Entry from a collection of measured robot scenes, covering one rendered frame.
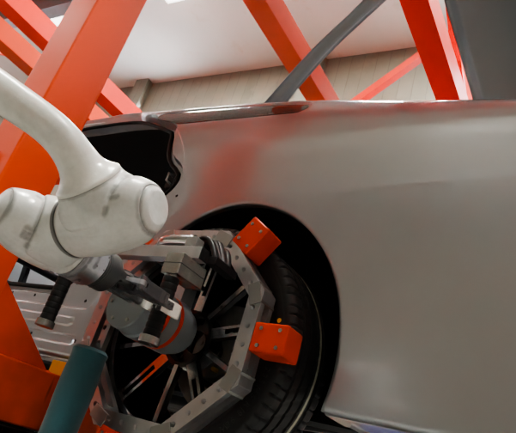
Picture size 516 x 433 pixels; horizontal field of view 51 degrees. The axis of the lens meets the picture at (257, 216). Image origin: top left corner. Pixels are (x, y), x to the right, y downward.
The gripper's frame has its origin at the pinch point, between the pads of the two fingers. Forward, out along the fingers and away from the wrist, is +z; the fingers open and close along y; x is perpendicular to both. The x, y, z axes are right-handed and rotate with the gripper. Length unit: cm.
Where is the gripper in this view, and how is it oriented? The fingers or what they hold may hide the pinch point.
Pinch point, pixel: (161, 306)
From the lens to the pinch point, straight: 116.2
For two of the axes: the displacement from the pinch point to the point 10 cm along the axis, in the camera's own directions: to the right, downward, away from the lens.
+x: 2.7, -8.7, 4.2
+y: 8.4, -0.1, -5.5
